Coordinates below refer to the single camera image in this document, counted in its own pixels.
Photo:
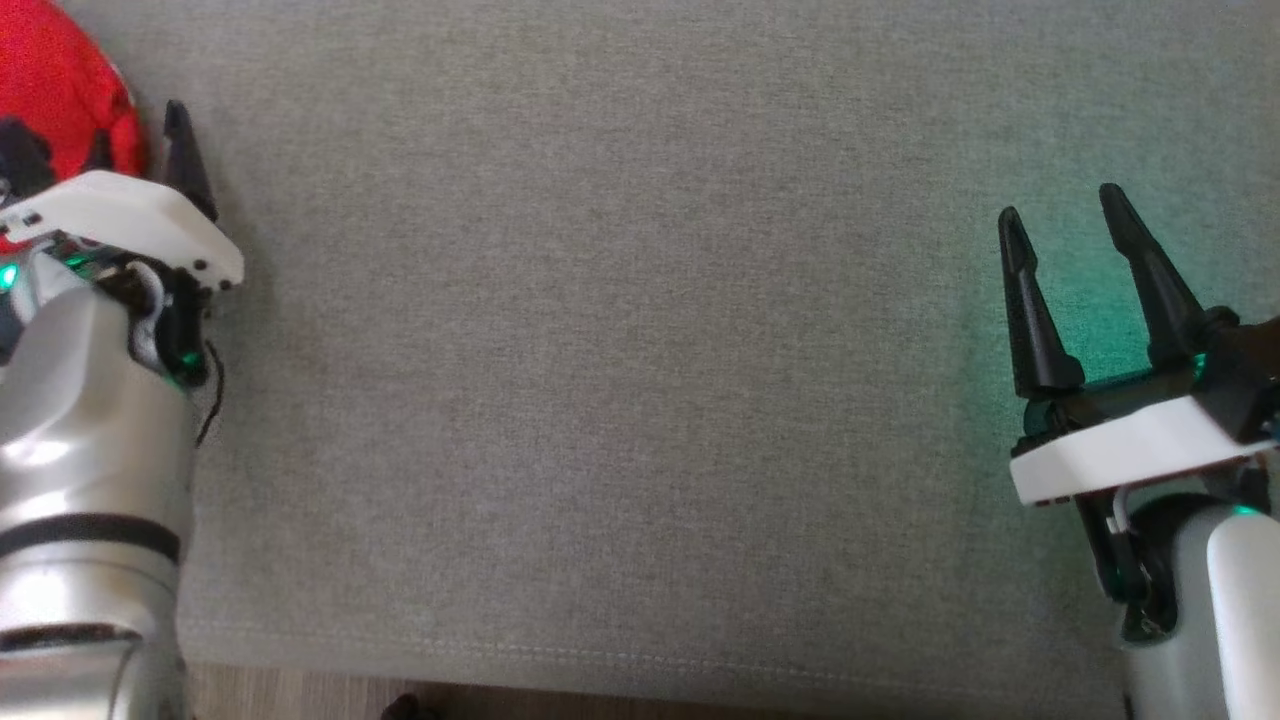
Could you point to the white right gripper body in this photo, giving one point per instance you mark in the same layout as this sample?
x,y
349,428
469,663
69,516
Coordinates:
x,y
1120,450

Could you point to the grey sofa seat cushions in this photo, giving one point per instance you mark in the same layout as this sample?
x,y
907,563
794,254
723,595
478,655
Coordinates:
x,y
600,350

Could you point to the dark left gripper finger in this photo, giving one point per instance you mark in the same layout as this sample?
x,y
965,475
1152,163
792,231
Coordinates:
x,y
183,160
101,152

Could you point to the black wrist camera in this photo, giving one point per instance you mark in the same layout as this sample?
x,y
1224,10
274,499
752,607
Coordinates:
x,y
22,160
1245,380

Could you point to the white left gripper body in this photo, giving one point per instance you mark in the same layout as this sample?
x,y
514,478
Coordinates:
x,y
130,210

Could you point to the red white polo shirt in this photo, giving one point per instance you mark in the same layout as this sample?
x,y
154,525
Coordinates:
x,y
60,70

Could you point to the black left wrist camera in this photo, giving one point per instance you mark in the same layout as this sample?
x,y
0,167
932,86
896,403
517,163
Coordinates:
x,y
22,160

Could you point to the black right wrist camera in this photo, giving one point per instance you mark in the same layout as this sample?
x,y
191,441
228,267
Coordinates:
x,y
1245,380

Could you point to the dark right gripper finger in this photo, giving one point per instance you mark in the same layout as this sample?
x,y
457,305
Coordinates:
x,y
1155,290
1035,320

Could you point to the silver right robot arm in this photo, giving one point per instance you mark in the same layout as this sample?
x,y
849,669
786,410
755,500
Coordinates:
x,y
1230,620

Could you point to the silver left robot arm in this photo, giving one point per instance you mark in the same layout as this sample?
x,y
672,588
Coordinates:
x,y
90,450

